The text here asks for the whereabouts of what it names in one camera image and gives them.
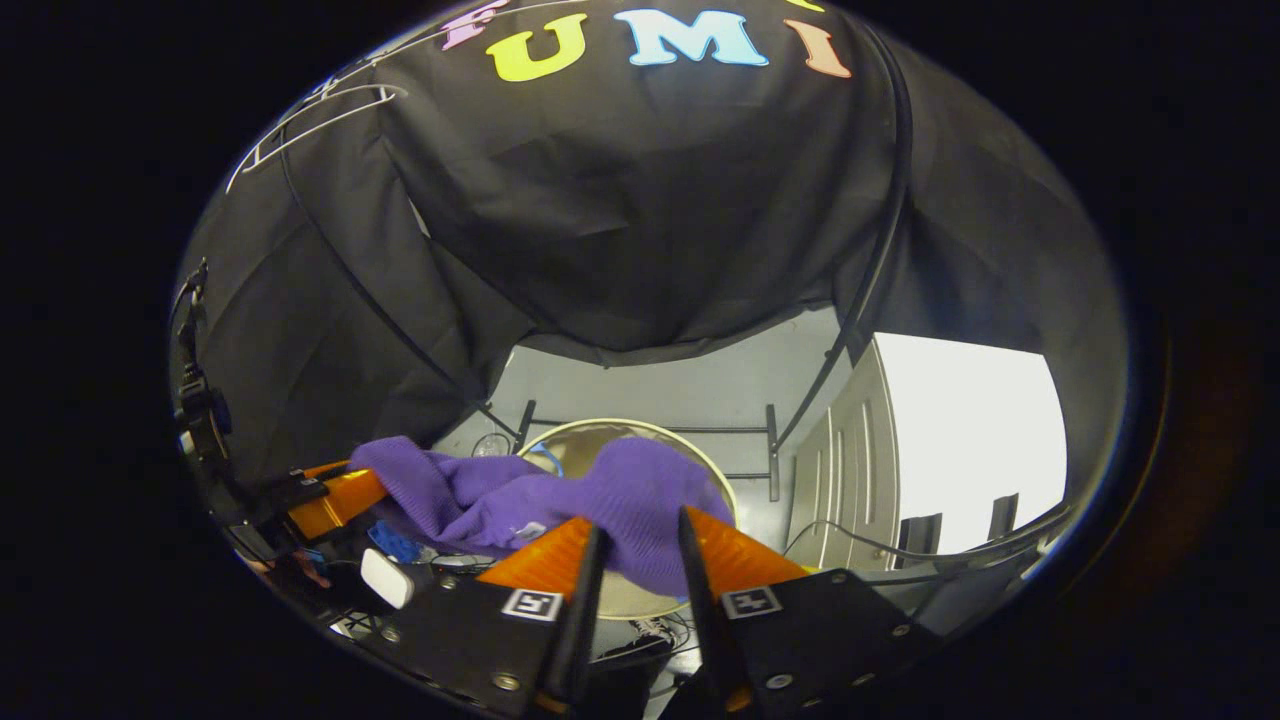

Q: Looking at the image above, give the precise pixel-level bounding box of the white rounded device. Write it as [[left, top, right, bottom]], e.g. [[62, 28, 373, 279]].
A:
[[360, 547, 417, 610]]

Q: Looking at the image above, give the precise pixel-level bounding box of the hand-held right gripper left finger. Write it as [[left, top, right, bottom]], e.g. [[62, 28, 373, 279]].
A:
[[378, 515, 613, 720]]

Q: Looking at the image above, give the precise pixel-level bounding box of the black metal clothes rack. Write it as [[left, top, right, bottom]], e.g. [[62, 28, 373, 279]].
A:
[[275, 20, 913, 504]]

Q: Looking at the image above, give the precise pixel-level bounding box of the blue object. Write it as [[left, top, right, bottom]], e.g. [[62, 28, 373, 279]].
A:
[[366, 519, 429, 567]]

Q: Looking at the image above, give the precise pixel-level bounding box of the black backdrop cloth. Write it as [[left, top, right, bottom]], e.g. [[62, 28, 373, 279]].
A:
[[175, 0, 1126, 481]]

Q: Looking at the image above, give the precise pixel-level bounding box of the purple ribbed knit cardigan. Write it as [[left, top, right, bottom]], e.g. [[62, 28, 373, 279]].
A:
[[348, 435, 737, 599]]

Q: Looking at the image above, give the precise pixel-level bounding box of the beige round laundry hamper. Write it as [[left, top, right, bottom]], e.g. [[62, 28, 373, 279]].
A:
[[515, 417, 743, 623]]

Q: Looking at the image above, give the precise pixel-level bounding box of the white cabinet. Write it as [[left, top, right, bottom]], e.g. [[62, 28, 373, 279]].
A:
[[783, 333, 1069, 573]]

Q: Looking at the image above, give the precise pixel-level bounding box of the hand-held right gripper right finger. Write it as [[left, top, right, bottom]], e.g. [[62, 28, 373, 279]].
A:
[[678, 505, 943, 720]]

